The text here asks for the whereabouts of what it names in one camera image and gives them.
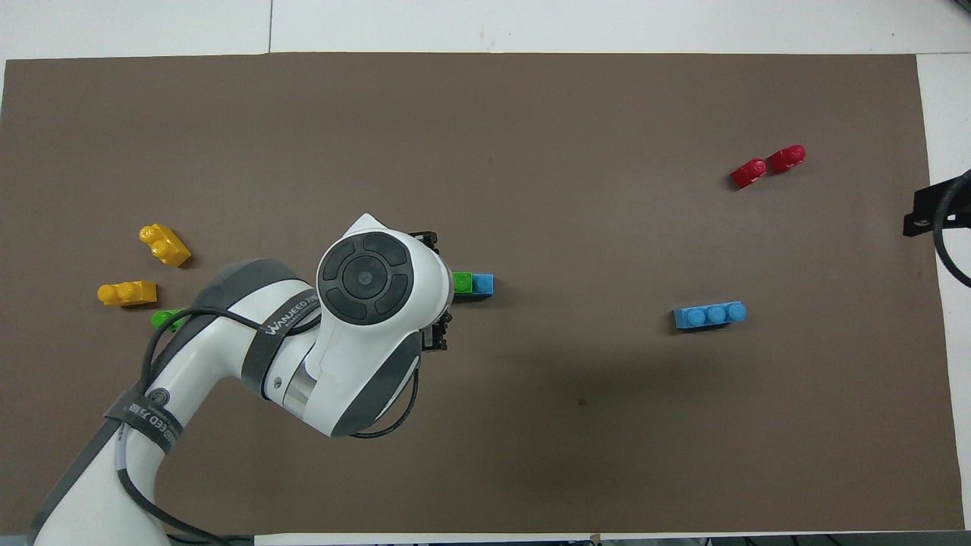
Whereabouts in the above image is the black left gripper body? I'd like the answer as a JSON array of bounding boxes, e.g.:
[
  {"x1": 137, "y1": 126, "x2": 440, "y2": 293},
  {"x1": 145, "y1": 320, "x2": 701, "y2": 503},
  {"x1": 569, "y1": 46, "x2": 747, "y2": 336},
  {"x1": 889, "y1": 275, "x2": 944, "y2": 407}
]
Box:
[{"x1": 410, "y1": 231, "x2": 454, "y2": 353}]

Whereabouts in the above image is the blue three-stud block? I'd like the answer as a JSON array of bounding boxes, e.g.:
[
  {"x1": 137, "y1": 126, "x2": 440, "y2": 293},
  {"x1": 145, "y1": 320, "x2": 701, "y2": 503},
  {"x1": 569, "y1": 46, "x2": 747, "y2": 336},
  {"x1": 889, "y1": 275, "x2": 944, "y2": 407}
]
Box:
[
  {"x1": 454, "y1": 274, "x2": 495, "y2": 302},
  {"x1": 674, "y1": 301, "x2": 747, "y2": 331}
]

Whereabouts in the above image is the red one-stud block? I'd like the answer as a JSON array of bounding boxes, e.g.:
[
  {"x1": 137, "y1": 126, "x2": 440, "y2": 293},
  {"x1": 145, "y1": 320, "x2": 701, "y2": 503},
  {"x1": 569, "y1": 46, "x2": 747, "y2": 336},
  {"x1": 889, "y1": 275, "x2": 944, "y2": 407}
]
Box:
[
  {"x1": 730, "y1": 158, "x2": 768, "y2": 190},
  {"x1": 768, "y1": 145, "x2": 806, "y2": 174}
]

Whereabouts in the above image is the yellow two-stud block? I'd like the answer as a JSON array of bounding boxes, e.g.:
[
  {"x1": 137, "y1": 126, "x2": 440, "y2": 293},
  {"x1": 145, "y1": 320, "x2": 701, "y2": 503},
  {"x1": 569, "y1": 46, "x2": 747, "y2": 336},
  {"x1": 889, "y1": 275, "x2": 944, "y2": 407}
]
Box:
[
  {"x1": 139, "y1": 224, "x2": 192, "y2": 268},
  {"x1": 97, "y1": 281, "x2": 158, "y2": 306}
]

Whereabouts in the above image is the brown paper mat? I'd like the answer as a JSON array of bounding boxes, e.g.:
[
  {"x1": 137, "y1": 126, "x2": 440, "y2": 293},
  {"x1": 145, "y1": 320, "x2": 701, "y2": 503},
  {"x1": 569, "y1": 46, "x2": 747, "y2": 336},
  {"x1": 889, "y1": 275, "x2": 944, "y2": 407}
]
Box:
[{"x1": 0, "y1": 52, "x2": 966, "y2": 535}]

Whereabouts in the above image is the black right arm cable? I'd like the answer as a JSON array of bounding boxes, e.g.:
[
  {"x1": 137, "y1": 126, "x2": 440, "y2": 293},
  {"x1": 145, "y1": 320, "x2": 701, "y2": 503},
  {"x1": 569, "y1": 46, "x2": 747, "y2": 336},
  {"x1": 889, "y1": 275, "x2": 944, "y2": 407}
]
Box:
[{"x1": 932, "y1": 168, "x2": 971, "y2": 289}]

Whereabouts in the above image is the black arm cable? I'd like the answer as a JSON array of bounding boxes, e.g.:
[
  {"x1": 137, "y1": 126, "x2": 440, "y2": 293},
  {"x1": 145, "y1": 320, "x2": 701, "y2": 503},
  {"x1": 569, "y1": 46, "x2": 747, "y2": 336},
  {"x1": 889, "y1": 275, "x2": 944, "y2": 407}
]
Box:
[
  {"x1": 932, "y1": 168, "x2": 971, "y2": 289},
  {"x1": 114, "y1": 307, "x2": 422, "y2": 546}
]

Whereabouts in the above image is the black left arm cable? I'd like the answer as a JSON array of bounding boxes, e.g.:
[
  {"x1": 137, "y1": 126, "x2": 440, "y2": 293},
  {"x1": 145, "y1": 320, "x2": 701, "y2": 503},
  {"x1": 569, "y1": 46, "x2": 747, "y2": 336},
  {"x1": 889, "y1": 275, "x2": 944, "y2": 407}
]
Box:
[{"x1": 114, "y1": 307, "x2": 422, "y2": 546}]

